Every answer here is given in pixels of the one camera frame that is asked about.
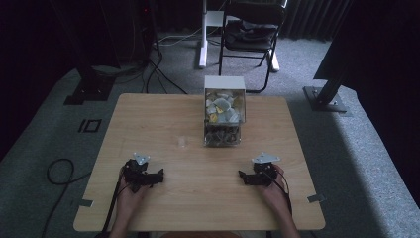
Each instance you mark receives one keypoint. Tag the black metal stand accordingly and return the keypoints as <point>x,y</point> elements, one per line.
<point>327,95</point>
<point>89,86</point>

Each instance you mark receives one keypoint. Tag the white desk leg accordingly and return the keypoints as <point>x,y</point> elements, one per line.
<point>274,61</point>
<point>204,39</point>

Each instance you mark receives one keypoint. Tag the clear box with white lid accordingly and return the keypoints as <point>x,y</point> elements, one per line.
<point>224,99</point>

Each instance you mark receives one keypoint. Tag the small clear plastic cup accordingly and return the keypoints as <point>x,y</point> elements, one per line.
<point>183,142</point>

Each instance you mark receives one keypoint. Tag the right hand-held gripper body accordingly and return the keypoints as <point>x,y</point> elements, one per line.
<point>264,170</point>

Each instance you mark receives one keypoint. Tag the black folding chair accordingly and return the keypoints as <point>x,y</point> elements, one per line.
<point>251,49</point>

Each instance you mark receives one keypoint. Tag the black tape floor marking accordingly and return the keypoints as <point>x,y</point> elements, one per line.
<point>89,126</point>

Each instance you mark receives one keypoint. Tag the dark curtain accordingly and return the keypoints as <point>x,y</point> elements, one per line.
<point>313,18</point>

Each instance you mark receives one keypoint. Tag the pile of tea bags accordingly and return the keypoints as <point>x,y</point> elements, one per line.
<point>223,107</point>

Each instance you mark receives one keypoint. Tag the grey tape piece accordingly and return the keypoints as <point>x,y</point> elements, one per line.
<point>316,198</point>
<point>86,203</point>

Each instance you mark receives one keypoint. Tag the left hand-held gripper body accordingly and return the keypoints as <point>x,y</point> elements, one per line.
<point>136,172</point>

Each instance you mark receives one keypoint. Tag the dark cloth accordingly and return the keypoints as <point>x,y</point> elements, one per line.
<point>252,31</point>

